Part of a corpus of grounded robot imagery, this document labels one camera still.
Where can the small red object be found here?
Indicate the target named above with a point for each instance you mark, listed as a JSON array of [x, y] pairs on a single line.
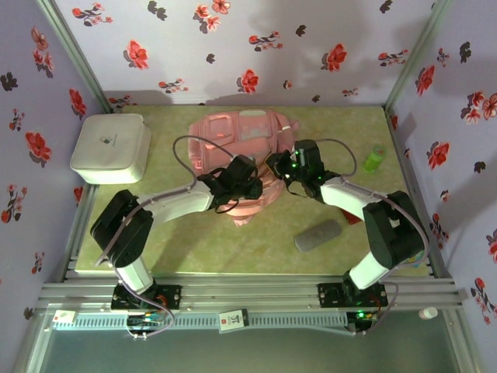
[[351, 218]]

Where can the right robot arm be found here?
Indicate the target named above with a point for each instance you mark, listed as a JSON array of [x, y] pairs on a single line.
[[396, 233]]

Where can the small white red box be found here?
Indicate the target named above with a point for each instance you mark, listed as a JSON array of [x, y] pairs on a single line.
[[64, 318]]

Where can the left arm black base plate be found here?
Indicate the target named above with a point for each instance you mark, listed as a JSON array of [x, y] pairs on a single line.
[[171, 297]]

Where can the pink backpack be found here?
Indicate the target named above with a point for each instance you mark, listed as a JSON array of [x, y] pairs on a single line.
[[229, 132]]

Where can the aluminium corner post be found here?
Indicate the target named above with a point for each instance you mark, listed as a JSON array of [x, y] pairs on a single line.
[[74, 54], [417, 50]]

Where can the grey pencil case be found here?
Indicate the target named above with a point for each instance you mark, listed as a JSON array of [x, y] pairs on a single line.
[[317, 236]]

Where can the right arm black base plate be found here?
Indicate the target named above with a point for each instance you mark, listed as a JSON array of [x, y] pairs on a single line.
[[330, 295]]

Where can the aluminium mounting rail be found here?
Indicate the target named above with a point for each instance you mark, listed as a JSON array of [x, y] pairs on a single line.
[[252, 295]]

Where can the green plastic bottle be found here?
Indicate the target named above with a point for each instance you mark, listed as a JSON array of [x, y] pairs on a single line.
[[374, 159]]

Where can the small white bottle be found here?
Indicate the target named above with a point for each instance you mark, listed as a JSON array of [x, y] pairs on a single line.
[[428, 312]]

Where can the green marbled table mat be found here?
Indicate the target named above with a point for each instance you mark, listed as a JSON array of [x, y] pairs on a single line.
[[213, 248]]

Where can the white label card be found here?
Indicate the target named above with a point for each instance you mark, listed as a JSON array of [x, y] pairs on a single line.
[[233, 319]]

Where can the white storage box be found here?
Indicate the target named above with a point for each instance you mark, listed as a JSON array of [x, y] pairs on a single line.
[[108, 147]]

